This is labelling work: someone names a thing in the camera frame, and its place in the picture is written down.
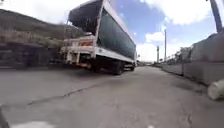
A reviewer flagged large white truck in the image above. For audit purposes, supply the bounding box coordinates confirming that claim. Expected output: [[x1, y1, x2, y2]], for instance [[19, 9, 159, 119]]
[[59, 0, 138, 76]]

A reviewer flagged grey asphalt road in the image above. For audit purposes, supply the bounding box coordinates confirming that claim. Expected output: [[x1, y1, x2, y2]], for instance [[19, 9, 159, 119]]
[[0, 65, 224, 128]]

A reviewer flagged short distant pole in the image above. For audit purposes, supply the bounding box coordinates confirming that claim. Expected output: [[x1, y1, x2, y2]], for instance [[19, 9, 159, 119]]
[[156, 45, 161, 64]]

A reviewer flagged tall pole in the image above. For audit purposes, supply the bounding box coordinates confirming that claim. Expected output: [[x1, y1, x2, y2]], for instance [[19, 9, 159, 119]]
[[163, 29, 168, 64]]

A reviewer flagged pale round concrete block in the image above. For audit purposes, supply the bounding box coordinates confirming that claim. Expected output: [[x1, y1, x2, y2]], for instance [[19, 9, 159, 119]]
[[207, 79, 224, 101]]

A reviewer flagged leaning dark pole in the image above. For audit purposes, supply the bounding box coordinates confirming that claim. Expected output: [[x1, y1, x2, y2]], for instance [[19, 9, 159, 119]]
[[209, 0, 224, 34]]

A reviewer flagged dark stone retaining wall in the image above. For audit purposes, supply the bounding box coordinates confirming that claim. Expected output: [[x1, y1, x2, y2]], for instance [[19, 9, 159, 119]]
[[0, 8, 84, 70]]

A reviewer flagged grey concrete wall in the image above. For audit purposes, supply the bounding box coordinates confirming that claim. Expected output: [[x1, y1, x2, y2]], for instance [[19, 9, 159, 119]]
[[161, 32, 224, 86]]

